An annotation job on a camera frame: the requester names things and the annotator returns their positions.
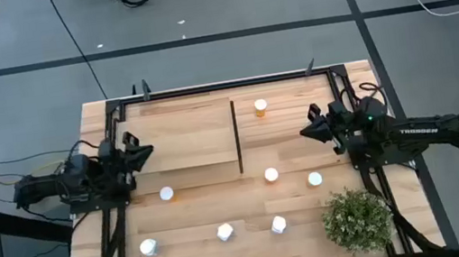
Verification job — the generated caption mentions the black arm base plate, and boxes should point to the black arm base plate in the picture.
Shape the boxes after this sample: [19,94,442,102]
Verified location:
[344,124,432,171]
[67,187,133,216]

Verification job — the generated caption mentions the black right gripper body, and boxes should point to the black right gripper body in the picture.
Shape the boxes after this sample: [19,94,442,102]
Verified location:
[325,100,357,155]

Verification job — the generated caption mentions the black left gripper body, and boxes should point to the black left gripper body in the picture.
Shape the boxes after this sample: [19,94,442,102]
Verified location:
[96,136,137,192]

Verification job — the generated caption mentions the black aluminium table frame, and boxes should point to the black aluminium table frame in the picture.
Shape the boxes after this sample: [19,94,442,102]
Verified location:
[43,52,448,257]

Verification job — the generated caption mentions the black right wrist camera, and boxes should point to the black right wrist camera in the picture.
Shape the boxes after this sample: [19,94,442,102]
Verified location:
[306,102,324,124]

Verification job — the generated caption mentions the thin black floor cable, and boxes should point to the thin black floor cable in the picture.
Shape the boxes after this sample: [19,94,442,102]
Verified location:
[46,0,109,107]

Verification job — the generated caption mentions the black frame bracket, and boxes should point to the black frame bracket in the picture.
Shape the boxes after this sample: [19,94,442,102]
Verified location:
[138,78,154,102]
[302,57,318,78]

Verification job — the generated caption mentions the orange pill bottle white cap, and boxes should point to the orange pill bottle white cap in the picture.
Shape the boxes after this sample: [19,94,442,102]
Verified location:
[157,184,177,204]
[252,97,271,119]
[262,166,281,185]
[306,170,325,188]

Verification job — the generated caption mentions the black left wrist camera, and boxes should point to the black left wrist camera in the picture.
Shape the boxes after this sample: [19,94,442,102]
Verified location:
[120,131,141,150]

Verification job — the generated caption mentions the wooden shelf board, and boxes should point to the wooden shelf board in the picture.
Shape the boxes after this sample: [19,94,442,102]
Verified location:
[107,96,241,179]

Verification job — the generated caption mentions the white medicine bottle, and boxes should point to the white medicine bottle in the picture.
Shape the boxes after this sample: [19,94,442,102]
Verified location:
[215,221,236,243]
[138,237,161,257]
[269,214,289,236]

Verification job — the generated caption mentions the black shelf side panel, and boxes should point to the black shelf side panel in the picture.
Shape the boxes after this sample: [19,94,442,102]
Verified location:
[228,98,246,175]

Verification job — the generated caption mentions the green potted plant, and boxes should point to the green potted plant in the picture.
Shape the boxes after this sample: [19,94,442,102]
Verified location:
[317,180,400,257]

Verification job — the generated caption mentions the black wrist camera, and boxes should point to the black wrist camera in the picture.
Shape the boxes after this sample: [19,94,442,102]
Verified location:
[306,102,324,124]
[120,131,141,150]

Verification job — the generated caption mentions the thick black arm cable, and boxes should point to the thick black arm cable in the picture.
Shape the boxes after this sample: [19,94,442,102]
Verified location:
[338,79,387,108]

